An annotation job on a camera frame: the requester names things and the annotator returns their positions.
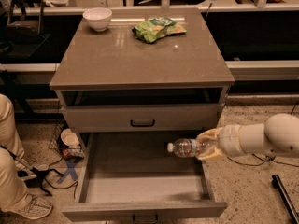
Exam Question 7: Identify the clear plastic water bottle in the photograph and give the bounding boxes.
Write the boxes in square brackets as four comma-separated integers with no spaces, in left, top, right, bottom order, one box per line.
[166,137,219,159]

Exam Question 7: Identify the black tripod stand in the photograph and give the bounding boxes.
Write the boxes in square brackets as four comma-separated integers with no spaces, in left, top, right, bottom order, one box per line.
[0,147,51,202]

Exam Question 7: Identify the black floor cable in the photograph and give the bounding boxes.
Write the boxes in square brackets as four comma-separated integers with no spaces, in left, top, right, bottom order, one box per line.
[225,103,299,169]

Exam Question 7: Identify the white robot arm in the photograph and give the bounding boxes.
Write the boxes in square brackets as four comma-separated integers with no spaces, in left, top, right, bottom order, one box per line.
[196,113,299,160]

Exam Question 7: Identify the closed grey drawer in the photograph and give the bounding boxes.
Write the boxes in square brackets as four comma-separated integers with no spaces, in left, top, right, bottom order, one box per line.
[62,104,224,133]

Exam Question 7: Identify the black wire basket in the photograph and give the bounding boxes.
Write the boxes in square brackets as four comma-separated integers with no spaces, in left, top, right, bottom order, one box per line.
[49,122,84,160]

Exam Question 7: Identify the person leg beige trousers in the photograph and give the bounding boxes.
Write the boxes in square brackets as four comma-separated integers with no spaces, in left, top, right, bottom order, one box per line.
[0,94,31,212]

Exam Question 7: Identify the black bar on floor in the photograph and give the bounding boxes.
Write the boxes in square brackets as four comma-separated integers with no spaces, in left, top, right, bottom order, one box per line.
[272,175,299,224]

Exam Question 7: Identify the white ceramic bowl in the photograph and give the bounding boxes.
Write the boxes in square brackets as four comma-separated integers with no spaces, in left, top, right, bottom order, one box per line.
[83,7,112,32]

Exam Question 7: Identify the grey drawer cabinet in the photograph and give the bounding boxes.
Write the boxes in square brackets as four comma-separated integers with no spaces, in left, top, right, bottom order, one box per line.
[49,7,235,224]

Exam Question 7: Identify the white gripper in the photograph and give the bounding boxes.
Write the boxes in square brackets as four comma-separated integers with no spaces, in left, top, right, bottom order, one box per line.
[196,125,243,161]

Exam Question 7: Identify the white knit sneaker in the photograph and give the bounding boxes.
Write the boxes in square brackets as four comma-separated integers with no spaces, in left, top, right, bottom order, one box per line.
[9,194,53,220]

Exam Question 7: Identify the black chair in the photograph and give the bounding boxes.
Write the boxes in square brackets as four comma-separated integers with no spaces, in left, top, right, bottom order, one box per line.
[0,0,50,60]

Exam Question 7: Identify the green snack bag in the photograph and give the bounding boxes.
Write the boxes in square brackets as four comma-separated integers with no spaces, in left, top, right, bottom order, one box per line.
[132,17,187,44]

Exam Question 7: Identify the open grey drawer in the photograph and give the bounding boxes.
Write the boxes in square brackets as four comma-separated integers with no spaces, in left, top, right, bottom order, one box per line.
[62,132,227,224]

